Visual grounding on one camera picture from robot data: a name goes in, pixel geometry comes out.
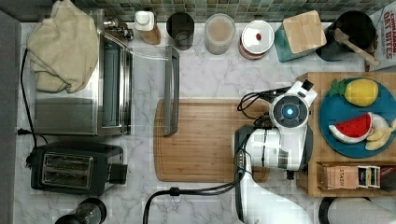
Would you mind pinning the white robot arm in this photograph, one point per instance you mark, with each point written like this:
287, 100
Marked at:
281, 140

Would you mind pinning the wooden drawer cabinet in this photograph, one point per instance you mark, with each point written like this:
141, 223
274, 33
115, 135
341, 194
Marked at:
326, 149

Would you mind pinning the bamboo cutting board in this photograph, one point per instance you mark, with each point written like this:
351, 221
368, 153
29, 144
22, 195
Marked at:
201, 150

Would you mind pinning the stainless toaster oven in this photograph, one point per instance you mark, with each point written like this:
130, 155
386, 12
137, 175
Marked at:
115, 100

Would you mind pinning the clear jar beige powder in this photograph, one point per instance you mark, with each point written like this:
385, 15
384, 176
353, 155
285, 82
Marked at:
219, 33

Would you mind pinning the dark empty glass cup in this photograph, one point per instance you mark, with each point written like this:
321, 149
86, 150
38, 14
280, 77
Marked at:
180, 26

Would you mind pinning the white lid jar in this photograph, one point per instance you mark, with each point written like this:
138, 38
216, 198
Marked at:
256, 40

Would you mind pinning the white cap wooden bottle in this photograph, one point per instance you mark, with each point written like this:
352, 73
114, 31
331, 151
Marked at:
145, 24

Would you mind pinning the teal box wooden lid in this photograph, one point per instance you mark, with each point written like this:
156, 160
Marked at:
299, 36

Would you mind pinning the blue round plate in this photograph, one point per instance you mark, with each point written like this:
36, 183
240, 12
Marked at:
337, 109

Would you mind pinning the black pepper grinder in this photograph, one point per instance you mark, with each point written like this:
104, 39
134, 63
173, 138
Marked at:
90, 211

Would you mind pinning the black two-slot toaster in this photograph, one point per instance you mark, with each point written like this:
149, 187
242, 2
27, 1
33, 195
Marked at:
80, 168

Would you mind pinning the stash tea box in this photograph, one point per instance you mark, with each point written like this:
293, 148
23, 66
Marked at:
348, 176

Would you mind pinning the beige folded towel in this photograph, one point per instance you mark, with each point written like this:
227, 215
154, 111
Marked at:
64, 49

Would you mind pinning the plush watermelon slice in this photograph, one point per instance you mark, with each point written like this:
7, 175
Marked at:
353, 131

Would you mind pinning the wooden spoon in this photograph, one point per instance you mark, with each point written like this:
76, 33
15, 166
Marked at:
344, 39

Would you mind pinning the yellow plush pineapple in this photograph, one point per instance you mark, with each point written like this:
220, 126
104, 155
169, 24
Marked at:
360, 92

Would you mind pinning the black utensil holder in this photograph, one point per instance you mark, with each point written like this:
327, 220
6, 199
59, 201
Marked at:
357, 25

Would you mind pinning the plush banana pieces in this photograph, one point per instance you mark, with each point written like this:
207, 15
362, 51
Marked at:
380, 133

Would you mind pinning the dark tea packet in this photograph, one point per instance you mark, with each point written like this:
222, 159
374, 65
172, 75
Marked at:
388, 178

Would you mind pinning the cinnamon oat bites box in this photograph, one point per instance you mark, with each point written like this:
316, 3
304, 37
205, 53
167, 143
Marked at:
384, 46

